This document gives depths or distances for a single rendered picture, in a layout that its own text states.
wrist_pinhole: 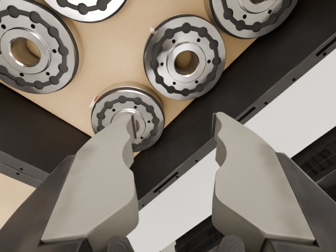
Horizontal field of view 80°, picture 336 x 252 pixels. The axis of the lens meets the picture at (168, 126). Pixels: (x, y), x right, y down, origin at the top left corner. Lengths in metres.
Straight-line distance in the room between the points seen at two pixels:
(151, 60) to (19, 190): 0.34
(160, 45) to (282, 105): 0.38
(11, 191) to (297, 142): 0.67
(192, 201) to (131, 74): 0.48
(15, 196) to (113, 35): 0.34
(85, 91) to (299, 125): 0.52
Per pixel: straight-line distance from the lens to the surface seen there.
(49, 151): 0.29
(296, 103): 0.58
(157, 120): 0.29
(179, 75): 0.26
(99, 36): 0.29
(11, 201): 0.50
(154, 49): 0.26
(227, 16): 0.27
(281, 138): 0.62
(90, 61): 0.30
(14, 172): 0.28
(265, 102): 0.24
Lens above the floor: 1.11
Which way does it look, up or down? 59 degrees down
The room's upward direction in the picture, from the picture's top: 169 degrees clockwise
